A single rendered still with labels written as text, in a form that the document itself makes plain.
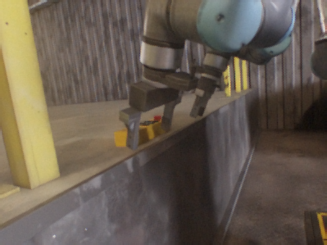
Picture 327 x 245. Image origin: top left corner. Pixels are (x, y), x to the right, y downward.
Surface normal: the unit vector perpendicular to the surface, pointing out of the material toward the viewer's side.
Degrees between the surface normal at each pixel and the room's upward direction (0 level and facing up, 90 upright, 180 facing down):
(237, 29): 115
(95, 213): 90
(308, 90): 90
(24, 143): 90
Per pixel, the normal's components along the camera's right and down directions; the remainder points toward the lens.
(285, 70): -0.47, 0.18
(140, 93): -0.61, 0.30
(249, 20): 0.51, 0.48
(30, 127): 0.88, -0.02
